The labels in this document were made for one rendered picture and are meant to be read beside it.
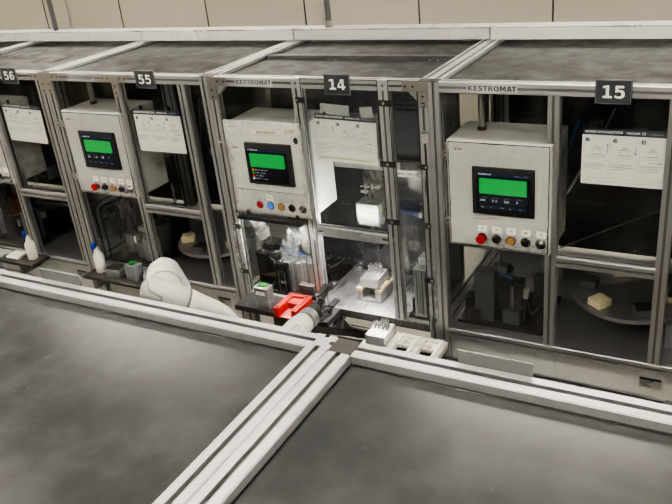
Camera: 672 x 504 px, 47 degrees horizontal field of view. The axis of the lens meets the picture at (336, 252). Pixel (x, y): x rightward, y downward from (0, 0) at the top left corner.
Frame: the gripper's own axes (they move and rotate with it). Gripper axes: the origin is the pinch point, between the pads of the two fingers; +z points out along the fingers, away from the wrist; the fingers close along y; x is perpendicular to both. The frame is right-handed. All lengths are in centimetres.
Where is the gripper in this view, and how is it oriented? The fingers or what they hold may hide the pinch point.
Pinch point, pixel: (333, 293)
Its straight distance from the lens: 342.0
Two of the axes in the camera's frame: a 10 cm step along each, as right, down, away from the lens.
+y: -1.0, -9.0, -4.3
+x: -8.8, -1.2, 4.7
